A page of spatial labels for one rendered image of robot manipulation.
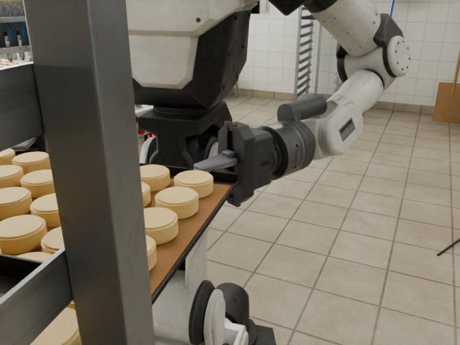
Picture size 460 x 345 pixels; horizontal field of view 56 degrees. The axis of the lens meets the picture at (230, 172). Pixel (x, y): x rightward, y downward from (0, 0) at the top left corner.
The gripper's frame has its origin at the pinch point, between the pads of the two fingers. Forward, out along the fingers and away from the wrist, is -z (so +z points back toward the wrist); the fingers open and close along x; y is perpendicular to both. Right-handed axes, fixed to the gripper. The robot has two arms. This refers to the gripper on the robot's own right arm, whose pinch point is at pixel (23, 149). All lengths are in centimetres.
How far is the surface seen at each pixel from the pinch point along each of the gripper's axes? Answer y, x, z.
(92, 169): 15, 16, -53
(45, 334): 10.2, 1.7, -46.3
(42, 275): 12, 11, -53
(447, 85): 348, -63, 319
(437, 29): 349, -8, 350
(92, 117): 15, 18, -53
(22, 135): 13, 17, -53
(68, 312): 11.5, 1.7, -44.3
